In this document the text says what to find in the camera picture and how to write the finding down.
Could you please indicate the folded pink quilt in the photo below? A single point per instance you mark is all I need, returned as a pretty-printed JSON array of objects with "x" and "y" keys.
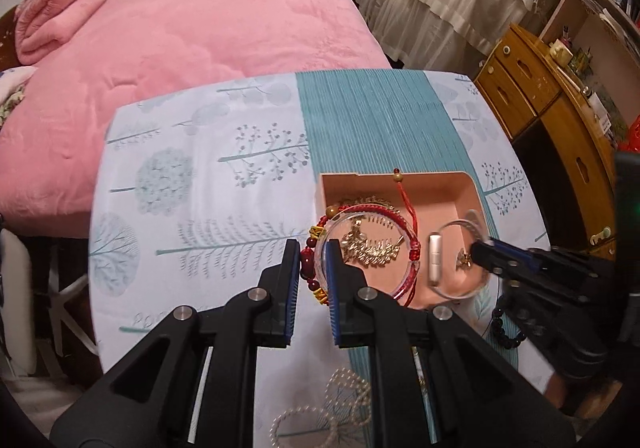
[{"x": 50, "y": 22}]

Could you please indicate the floral cloth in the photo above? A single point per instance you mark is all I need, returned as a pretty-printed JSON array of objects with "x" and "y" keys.
[{"x": 12, "y": 95}]

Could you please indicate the clear plastic bangle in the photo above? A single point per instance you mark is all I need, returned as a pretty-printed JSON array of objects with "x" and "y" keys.
[{"x": 407, "y": 278}]

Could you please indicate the wooden desk with drawers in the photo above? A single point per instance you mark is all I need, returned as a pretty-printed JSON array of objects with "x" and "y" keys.
[{"x": 545, "y": 97}]

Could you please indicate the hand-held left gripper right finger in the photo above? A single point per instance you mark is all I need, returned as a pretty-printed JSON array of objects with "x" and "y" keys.
[{"x": 333, "y": 300}]

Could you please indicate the small gold pendant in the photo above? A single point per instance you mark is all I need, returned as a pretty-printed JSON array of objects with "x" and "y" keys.
[{"x": 465, "y": 260}]

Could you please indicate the pink jewelry box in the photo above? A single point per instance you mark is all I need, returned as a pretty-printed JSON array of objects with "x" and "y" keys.
[{"x": 435, "y": 200}]

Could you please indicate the silver bangle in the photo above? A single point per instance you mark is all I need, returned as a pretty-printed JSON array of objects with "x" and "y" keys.
[{"x": 436, "y": 258}]

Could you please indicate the white frame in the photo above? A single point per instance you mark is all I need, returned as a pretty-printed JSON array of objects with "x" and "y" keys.
[{"x": 17, "y": 298}]

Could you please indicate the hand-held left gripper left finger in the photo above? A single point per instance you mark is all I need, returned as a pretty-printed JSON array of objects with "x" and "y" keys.
[{"x": 293, "y": 295}]

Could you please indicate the pink bed blanket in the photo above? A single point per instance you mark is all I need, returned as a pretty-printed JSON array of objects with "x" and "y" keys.
[{"x": 200, "y": 37}]

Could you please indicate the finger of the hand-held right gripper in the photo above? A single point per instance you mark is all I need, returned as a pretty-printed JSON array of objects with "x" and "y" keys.
[
  {"x": 520, "y": 254},
  {"x": 492, "y": 259}
]

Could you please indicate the red object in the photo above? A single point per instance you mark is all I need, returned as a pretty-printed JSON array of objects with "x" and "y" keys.
[{"x": 631, "y": 135}]

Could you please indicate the cream ornament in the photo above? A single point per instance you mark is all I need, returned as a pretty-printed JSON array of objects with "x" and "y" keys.
[{"x": 561, "y": 52}]

